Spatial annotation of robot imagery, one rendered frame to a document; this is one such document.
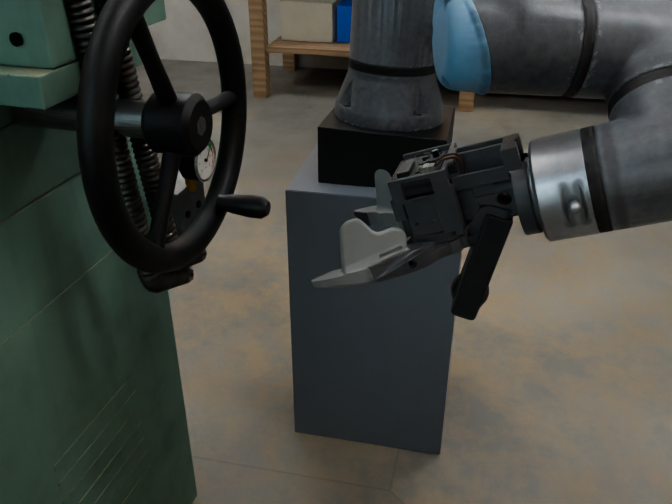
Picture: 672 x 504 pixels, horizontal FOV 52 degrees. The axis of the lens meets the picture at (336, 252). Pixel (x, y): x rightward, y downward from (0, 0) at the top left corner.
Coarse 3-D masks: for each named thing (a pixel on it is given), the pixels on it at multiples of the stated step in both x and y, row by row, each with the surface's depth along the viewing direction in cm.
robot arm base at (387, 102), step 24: (360, 72) 112; (384, 72) 110; (408, 72) 110; (432, 72) 113; (360, 96) 113; (384, 96) 111; (408, 96) 111; (432, 96) 114; (360, 120) 113; (384, 120) 112; (408, 120) 112; (432, 120) 114
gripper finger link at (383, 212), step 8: (376, 176) 70; (384, 176) 69; (376, 184) 71; (384, 184) 70; (376, 192) 72; (384, 192) 71; (384, 200) 71; (368, 208) 74; (376, 208) 72; (384, 208) 72; (360, 216) 74; (368, 216) 73; (376, 216) 72; (384, 216) 71; (392, 216) 70; (368, 224) 73; (376, 224) 73; (384, 224) 71; (392, 224) 71; (400, 224) 69
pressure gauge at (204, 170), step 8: (208, 144) 98; (184, 160) 95; (192, 160) 95; (200, 160) 96; (208, 160) 99; (184, 168) 96; (192, 168) 95; (200, 168) 97; (208, 168) 99; (184, 176) 97; (192, 176) 96; (200, 176) 97; (208, 176) 99; (192, 184) 100
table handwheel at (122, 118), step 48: (144, 0) 55; (192, 0) 65; (96, 48) 52; (144, 48) 58; (240, 48) 74; (96, 96) 52; (192, 96) 64; (240, 96) 76; (96, 144) 52; (192, 144) 64; (240, 144) 78; (96, 192) 54; (144, 240) 60; (192, 240) 70
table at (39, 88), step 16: (160, 0) 92; (144, 16) 89; (160, 16) 93; (64, 64) 61; (0, 80) 59; (16, 80) 59; (32, 80) 58; (48, 80) 59; (64, 80) 61; (0, 96) 60; (16, 96) 60; (32, 96) 59; (48, 96) 59; (64, 96) 62
